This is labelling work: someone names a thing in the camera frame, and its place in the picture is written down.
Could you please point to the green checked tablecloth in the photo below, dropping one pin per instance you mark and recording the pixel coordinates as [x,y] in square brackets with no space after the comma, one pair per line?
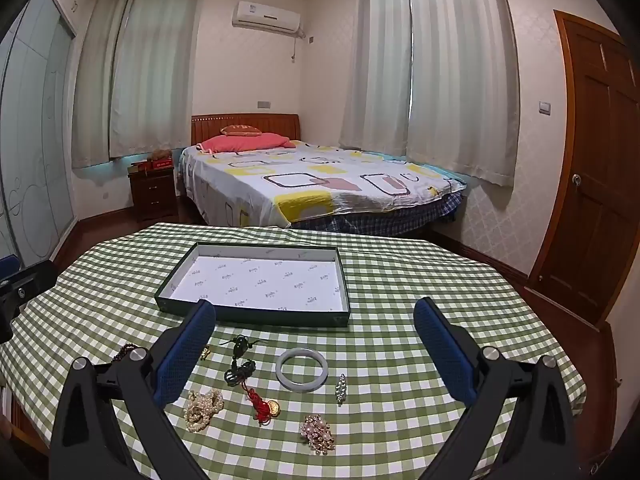
[390,285]

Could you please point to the wall light switch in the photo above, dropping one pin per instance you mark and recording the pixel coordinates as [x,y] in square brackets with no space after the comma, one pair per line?
[544,107]

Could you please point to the red box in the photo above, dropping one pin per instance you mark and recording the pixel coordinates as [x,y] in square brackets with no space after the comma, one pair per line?
[152,164]

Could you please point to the pink gold flower brooch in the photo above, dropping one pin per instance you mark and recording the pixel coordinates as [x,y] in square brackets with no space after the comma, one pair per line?
[317,434]

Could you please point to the white curtain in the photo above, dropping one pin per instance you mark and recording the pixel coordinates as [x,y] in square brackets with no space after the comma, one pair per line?
[460,75]
[377,60]
[95,85]
[155,70]

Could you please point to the wooden door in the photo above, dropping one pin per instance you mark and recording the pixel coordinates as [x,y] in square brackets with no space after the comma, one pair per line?
[595,170]

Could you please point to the bed with patterned cover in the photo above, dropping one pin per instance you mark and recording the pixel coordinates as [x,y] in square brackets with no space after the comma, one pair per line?
[310,175]

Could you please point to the red knot charm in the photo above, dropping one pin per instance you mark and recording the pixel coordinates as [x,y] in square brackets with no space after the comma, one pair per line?
[260,403]

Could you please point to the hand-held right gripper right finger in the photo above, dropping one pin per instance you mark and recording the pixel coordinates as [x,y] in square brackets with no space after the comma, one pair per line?
[445,355]

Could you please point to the white jade bangle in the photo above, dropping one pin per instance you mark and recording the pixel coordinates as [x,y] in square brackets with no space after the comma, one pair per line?
[282,372]

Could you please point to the dark green jade pendant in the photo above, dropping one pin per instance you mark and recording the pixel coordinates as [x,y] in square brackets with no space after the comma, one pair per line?
[239,371]

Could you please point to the pink pillow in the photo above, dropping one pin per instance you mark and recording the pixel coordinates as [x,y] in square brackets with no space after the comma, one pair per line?
[245,142]

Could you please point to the silver rhinestone brooch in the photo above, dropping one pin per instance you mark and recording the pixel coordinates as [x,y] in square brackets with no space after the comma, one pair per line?
[341,388]

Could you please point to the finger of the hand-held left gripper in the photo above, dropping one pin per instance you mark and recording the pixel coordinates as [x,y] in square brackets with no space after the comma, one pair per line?
[7,266]
[40,280]

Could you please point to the brown plush toy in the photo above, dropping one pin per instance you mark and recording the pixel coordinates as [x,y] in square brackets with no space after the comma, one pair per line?
[160,155]

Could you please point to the blue checked bed cover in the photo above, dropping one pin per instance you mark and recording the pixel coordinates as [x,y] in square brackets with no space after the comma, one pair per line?
[400,217]

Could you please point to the dark wooden nightstand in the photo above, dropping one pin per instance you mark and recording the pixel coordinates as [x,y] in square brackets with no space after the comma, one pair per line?
[155,195]

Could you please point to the small gold ornament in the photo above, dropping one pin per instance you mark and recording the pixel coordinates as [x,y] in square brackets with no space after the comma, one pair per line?
[205,354]

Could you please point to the white shallow tray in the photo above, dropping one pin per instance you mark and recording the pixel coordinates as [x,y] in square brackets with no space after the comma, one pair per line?
[260,280]

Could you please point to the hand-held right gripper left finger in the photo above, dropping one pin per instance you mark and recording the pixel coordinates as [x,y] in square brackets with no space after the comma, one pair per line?
[182,360]

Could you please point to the wooden bed headboard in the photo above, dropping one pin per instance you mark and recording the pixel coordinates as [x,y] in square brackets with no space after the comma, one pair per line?
[210,124]

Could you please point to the white air conditioner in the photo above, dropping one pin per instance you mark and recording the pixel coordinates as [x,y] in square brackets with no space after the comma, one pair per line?
[267,16]

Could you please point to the small orange cushion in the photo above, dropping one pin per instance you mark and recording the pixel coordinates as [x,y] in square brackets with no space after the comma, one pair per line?
[241,130]

